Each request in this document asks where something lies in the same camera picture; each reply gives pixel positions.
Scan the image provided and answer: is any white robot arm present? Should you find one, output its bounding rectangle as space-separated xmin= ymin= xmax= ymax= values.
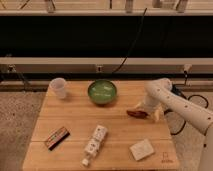
xmin=127 ymin=78 xmax=213 ymax=171

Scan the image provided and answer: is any white plastic bottle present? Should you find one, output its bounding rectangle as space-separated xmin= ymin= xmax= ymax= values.
xmin=82 ymin=125 xmax=108 ymax=167

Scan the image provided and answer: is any black hanging cable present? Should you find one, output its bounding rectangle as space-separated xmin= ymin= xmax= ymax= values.
xmin=111 ymin=7 xmax=148 ymax=74

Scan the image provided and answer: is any white sponge block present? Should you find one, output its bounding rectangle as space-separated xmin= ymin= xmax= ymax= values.
xmin=130 ymin=139 xmax=155 ymax=161

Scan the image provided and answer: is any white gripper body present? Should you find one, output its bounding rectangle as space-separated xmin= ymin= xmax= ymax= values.
xmin=127 ymin=97 xmax=165 ymax=123

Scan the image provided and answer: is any green bowl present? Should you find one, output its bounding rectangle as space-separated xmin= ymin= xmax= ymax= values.
xmin=87 ymin=80 xmax=117 ymax=105

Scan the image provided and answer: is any brown chocolate bar box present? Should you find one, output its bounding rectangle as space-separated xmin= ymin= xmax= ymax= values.
xmin=44 ymin=127 xmax=70 ymax=150

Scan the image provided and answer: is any grey metal rail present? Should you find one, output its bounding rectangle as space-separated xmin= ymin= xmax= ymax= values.
xmin=0 ymin=57 xmax=213 ymax=74

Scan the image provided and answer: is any translucent plastic cup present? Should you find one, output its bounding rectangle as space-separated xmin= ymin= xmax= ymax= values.
xmin=49 ymin=78 xmax=67 ymax=99

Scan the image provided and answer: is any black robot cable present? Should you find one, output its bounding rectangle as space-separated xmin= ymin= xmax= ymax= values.
xmin=163 ymin=83 xmax=210 ymax=136

